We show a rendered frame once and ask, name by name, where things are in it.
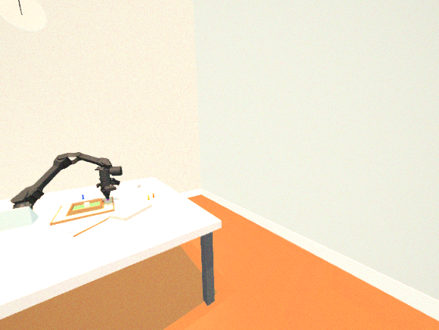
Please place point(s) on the orange square board track with arrow squares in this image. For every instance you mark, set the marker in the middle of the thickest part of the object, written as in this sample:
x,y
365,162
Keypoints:
x,y
81,217

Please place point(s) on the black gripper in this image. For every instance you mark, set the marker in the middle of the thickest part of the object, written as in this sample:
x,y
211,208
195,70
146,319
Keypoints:
x,y
106,187

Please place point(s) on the cream board game track with arrows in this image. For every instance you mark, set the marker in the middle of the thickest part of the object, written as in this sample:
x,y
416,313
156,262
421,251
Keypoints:
x,y
79,207

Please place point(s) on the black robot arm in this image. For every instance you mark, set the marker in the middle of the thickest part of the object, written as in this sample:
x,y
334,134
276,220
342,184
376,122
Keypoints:
x,y
31,194

